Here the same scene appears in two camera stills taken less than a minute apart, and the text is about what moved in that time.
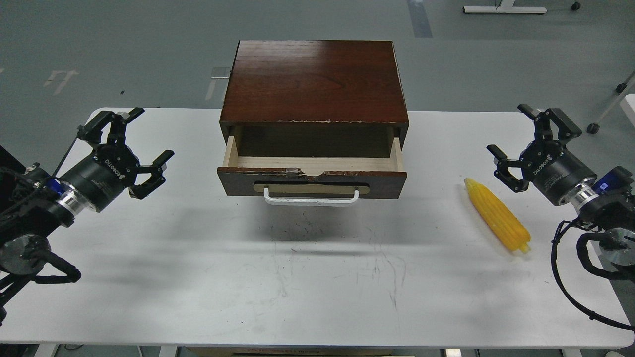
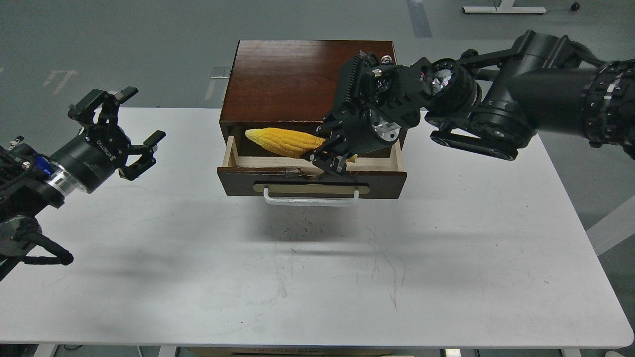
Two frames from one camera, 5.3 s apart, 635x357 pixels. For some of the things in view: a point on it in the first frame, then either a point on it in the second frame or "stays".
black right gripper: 554,169 to 349,131
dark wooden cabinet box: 319,98 stays
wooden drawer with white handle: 312,170 stays
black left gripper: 101,177 to 90,158
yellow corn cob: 502,222 to 289,143
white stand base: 503,6 stays
